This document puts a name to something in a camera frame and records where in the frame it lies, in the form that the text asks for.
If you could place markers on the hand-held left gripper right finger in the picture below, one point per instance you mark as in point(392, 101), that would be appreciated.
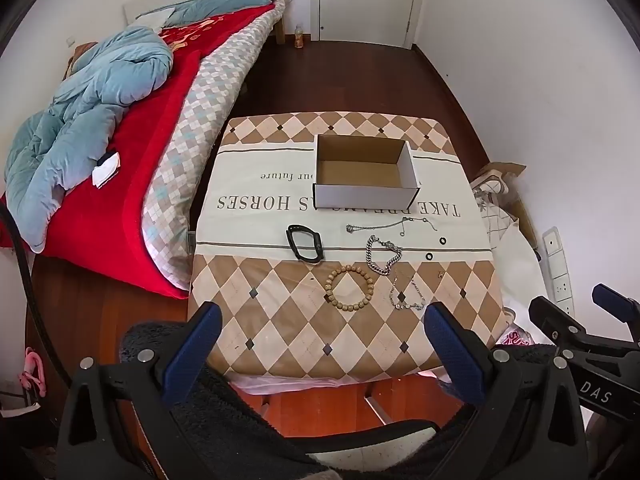
point(450, 345)

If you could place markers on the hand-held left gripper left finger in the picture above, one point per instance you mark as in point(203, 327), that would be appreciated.
point(200, 340)

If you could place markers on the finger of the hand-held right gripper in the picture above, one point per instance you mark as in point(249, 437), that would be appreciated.
point(555, 317)
point(612, 297)

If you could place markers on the cardboard box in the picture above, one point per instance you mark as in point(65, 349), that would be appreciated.
point(360, 195)

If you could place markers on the red-printed plastic bag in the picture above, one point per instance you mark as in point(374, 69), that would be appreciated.
point(517, 337)

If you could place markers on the white power strip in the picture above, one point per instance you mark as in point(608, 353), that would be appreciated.
point(557, 270)

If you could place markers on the white paper bag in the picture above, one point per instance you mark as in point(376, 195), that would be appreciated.
point(520, 270)

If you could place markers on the dark fuzzy clothing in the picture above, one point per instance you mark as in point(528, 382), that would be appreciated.
point(235, 425)

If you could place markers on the diamond-patterned printed tablecloth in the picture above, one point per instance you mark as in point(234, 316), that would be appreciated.
point(350, 340)

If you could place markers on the floral checked tote bag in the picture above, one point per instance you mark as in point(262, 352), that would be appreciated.
point(492, 210)

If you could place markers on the bed with red blanket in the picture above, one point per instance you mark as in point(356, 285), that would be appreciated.
point(120, 230)

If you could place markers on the flat cardboard piece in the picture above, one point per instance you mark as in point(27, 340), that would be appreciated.
point(500, 167)

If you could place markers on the pink slippers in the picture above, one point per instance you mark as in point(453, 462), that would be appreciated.
point(32, 370)

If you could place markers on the white paper card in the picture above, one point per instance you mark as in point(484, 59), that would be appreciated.
point(105, 172)

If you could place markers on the checkered bed sheet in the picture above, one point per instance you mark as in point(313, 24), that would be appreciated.
point(200, 110)

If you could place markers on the light blue quilt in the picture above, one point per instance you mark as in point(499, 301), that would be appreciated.
point(85, 110)

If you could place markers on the brown wooden nightstand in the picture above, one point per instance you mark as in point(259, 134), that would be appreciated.
point(80, 55)

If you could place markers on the orange drink bottle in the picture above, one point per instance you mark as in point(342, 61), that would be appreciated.
point(299, 37)

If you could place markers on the white pillow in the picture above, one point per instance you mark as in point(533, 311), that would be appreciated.
point(152, 19)

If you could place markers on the blue blanket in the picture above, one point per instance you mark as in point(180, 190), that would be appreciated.
point(225, 2)

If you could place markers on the white door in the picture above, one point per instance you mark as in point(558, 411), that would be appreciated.
point(365, 0)

